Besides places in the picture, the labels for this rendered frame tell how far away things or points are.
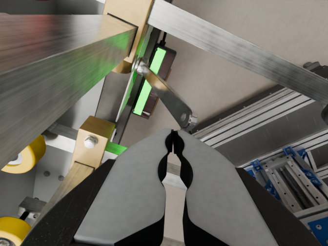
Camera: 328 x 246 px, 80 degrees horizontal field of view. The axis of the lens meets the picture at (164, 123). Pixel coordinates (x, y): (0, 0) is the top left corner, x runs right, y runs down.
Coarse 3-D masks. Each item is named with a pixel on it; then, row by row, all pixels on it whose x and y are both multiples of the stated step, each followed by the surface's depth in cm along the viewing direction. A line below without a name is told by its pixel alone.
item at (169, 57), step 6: (168, 54) 41; (168, 60) 41; (162, 66) 42; (168, 66) 42; (162, 72) 43; (162, 78) 43; (150, 96) 45; (156, 96) 45; (150, 102) 46; (144, 108) 47; (150, 108) 47; (144, 114) 48
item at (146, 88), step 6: (156, 54) 41; (162, 54) 41; (156, 60) 41; (156, 66) 42; (156, 72) 43; (144, 84) 44; (144, 90) 45; (144, 96) 45; (138, 102) 46; (144, 102) 46; (138, 108) 47
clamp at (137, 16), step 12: (108, 0) 22; (120, 0) 22; (132, 0) 22; (144, 0) 22; (108, 12) 23; (120, 12) 23; (132, 12) 23; (144, 12) 22; (132, 24) 23; (144, 24) 23; (144, 36) 28; (132, 48) 24; (132, 60) 25; (120, 72) 26
